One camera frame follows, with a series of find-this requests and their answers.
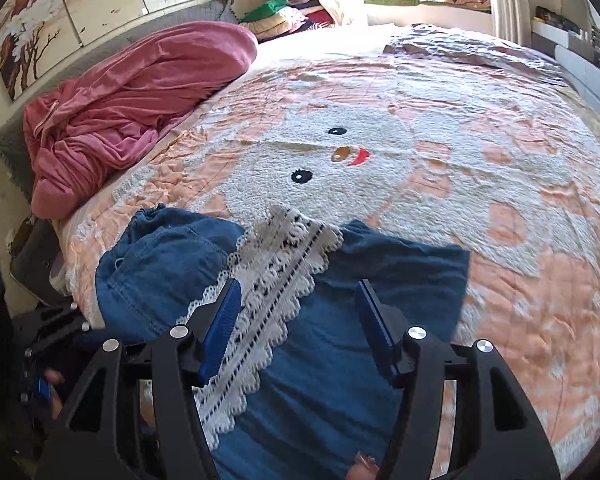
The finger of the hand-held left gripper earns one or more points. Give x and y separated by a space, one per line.
50 327

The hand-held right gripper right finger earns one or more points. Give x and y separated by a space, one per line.
375 330

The pile of colourful clothes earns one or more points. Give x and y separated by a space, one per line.
290 15

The blue denim lace-trimmed pants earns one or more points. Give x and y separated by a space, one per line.
330 360

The person's left hand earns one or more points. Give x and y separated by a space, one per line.
55 376

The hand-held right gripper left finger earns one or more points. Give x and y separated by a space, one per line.
222 330

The peach printed bedspread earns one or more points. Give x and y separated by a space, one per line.
480 185

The vanity mirror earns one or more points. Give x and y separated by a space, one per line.
577 7

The white dressing table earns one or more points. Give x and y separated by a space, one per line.
560 30

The person's right hand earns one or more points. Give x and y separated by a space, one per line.
365 467

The pink duvet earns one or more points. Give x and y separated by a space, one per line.
145 85

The dark bedside table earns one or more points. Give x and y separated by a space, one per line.
35 265

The green windowsill cushion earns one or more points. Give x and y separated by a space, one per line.
420 4

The grey headboard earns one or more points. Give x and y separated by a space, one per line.
10 150

